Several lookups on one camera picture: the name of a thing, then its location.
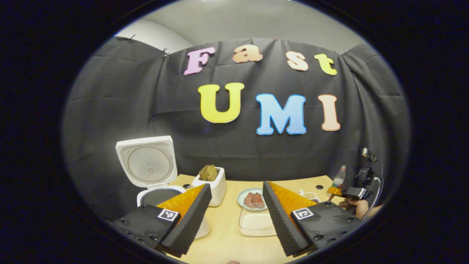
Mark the brown meat slice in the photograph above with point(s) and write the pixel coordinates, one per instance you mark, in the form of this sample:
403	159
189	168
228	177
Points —
259	200
249	200

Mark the clear plastic water bottle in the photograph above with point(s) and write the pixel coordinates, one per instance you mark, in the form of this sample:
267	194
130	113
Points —
339	179

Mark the white rice cooker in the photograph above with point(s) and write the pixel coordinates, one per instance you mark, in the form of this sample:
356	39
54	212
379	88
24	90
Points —
146	165

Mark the white toaster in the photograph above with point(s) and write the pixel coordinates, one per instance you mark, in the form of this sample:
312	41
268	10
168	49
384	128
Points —
220	190

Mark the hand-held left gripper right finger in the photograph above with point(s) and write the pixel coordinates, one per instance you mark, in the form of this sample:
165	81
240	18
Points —
280	220

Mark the black backdrop cloth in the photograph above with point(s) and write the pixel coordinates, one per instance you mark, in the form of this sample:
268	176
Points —
110	110

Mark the light blue plate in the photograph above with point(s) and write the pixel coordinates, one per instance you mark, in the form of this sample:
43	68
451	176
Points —
241	198

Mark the brown bread slice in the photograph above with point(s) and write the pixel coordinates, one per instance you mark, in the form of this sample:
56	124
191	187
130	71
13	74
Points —
203	173
213	173

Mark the clear box of rice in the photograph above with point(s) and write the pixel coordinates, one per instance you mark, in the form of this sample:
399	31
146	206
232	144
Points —
254	223

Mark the white divided bean dish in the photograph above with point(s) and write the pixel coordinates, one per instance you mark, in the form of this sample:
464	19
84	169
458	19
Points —
311	196

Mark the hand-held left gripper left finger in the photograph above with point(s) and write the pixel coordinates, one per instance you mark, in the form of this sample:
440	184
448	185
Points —
190	220

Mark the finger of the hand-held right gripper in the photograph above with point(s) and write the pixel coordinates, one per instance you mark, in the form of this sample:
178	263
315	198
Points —
334	190

